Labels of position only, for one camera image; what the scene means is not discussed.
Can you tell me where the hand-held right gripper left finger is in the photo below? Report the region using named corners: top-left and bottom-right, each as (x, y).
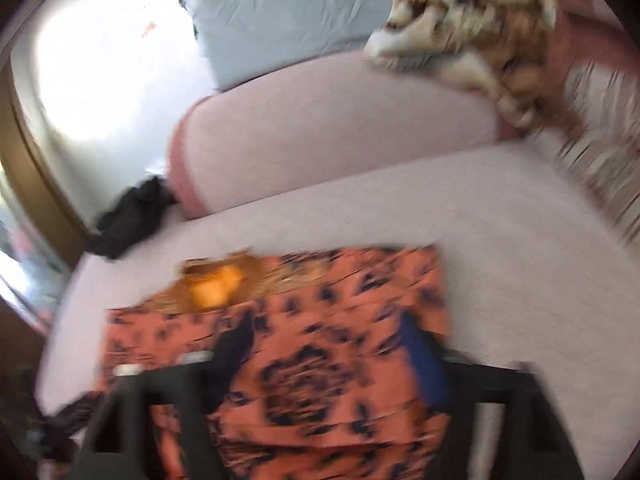
top-left (70, 309), bottom-right (257, 480)

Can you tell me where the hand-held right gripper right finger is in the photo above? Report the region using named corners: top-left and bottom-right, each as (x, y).
top-left (397, 312), bottom-right (588, 480)

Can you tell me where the orange black floral garment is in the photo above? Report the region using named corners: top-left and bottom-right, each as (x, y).
top-left (97, 244), bottom-right (481, 480)

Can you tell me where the pink quilted bed cover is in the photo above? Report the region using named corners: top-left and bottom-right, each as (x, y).
top-left (35, 139), bottom-right (640, 480)

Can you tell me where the black cloth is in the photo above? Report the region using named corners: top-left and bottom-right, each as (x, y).
top-left (84, 175), bottom-right (179, 261)

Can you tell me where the dark cloth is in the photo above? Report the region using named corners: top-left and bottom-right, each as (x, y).
top-left (7, 365), bottom-right (103, 468)

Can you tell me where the stained glass door pane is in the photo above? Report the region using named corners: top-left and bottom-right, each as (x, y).
top-left (0, 170), bottom-right (68, 333)

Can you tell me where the pink sofa backrest cushion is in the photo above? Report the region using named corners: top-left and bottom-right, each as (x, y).
top-left (167, 50), bottom-right (507, 221)

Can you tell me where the striped cushion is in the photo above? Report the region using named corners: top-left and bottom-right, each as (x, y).
top-left (550, 59), bottom-right (640, 248)

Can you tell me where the brown cream printed cloth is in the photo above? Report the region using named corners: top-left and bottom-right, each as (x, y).
top-left (362, 0), bottom-right (578, 132)

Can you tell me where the grey-blue pillow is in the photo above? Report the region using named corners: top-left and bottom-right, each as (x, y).
top-left (180, 0), bottom-right (407, 93)

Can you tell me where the wooden door frame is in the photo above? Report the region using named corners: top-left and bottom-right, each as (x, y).
top-left (0, 62), bottom-right (97, 263)

